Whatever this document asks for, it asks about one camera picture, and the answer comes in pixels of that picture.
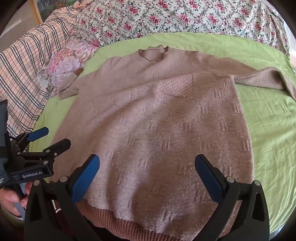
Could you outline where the plaid blanket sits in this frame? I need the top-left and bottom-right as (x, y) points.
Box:
(0, 16), (78, 137)

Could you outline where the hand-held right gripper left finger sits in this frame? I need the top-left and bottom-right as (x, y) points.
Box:
(24, 154), (102, 241)

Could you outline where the person's left hand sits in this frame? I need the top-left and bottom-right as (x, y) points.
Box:
(0, 181), (33, 217)

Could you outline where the pinkish brown knitted sweater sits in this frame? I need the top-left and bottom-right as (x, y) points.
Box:
(50, 45), (296, 238)

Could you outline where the framed picture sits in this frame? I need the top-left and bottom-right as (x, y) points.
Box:
(22, 0), (62, 25)

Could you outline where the white floral quilt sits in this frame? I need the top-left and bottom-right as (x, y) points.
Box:
(75, 0), (290, 57)

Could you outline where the green bed sheet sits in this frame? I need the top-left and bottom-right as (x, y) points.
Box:
(28, 32), (296, 234)

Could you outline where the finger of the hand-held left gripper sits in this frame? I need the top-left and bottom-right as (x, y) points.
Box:
(10, 127), (49, 151)
(17, 138), (71, 166)

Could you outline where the purple floral pillow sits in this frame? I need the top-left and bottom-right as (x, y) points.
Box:
(38, 31), (101, 96)

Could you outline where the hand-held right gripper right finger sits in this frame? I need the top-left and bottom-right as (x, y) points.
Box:
(195, 155), (270, 241)

